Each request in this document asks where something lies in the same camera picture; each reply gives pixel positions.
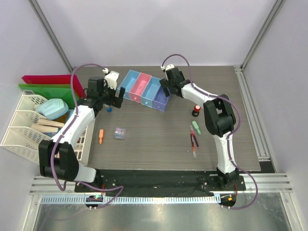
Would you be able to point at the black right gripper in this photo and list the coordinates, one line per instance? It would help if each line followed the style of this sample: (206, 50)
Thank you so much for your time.
(165, 83)

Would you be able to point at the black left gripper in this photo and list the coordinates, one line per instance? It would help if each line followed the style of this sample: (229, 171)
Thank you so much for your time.
(114, 101)

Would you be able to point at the light blue drawer box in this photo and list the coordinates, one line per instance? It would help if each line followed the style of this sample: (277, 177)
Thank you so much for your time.
(150, 92)

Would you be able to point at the sky blue drawer box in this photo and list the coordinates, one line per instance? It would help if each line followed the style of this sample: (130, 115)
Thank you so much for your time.
(128, 82)

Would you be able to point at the pink drawer box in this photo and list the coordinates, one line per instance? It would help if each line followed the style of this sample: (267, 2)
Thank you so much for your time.
(139, 87)

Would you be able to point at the red black stamp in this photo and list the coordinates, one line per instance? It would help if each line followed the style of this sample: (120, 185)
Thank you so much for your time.
(196, 111)

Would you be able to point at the purple drawer box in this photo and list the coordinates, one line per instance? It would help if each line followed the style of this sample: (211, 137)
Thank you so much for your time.
(160, 100)

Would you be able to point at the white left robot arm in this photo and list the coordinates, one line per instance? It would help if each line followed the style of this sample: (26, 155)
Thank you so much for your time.
(57, 158)

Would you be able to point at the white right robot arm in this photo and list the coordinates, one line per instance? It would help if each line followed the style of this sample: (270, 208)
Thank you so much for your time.
(219, 119)

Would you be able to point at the orange highlighter marker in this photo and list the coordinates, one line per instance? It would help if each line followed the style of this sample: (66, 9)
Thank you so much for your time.
(101, 136)

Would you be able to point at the dark red pen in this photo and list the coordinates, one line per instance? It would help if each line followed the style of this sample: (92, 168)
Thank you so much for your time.
(192, 142)

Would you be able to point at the green plastic folder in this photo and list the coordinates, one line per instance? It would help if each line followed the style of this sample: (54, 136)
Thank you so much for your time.
(50, 91)

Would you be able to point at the clear red pen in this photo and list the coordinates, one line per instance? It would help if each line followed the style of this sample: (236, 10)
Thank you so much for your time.
(194, 151)

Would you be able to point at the light blue headphone case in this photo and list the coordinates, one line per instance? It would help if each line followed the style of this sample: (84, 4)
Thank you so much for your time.
(52, 109)

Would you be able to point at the beige wooden book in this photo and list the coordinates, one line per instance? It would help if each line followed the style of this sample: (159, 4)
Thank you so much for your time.
(47, 126)

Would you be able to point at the magenta plastic folder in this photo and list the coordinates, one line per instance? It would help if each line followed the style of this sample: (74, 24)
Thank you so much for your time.
(56, 80)

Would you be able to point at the white mesh file organizer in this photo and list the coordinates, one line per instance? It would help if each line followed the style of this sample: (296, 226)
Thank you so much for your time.
(23, 140)

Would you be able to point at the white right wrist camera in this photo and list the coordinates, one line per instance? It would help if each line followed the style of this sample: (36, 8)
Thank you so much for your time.
(165, 68)

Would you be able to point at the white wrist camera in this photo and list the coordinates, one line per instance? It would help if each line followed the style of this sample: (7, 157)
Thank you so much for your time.
(165, 68)
(111, 77)

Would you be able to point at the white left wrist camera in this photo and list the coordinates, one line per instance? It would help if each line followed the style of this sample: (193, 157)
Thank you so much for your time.
(111, 77)

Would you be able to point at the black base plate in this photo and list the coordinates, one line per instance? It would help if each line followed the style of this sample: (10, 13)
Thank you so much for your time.
(157, 183)

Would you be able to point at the slotted cable duct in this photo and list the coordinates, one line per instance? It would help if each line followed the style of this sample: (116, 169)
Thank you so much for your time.
(94, 199)

